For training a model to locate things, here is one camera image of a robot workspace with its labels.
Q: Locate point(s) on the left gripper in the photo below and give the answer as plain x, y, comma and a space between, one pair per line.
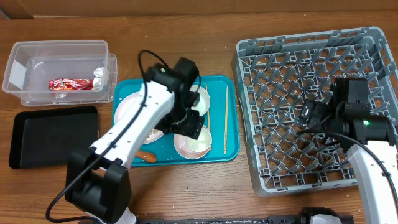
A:
189, 127

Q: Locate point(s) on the pile of peanuts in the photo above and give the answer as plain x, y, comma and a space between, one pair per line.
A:
154, 133

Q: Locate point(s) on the black plastic tray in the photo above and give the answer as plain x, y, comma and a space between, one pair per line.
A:
47, 137

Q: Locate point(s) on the white bowl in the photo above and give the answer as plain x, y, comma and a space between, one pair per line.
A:
202, 106

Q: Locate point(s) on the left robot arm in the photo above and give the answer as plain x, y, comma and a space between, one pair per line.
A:
98, 177

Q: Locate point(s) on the orange carrot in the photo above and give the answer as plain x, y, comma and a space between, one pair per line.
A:
146, 156

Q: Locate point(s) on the pink bowl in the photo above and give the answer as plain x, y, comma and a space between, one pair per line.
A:
182, 148

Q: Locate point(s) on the small white cup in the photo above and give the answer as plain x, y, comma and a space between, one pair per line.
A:
201, 144

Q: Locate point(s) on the red snack wrapper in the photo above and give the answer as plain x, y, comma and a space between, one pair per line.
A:
64, 84

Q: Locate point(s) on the right wooden chopstick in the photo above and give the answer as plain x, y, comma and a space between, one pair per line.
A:
226, 121

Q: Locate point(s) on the wooden chopstick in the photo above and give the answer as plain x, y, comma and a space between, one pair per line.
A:
208, 110
226, 121

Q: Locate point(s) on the teal serving tray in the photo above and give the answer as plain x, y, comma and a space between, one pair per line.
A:
164, 149

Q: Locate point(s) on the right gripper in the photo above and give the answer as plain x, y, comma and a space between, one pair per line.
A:
318, 112

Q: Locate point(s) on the white round plate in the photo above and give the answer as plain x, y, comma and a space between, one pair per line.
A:
124, 107

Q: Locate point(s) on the grey dishwasher rack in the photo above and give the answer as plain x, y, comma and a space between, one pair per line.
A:
275, 75

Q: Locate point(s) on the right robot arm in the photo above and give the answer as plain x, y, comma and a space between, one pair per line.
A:
368, 140

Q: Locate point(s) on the left wooden chopstick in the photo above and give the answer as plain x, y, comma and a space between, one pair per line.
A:
208, 110

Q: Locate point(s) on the clear plastic waste bin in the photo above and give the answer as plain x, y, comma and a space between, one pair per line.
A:
32, 64

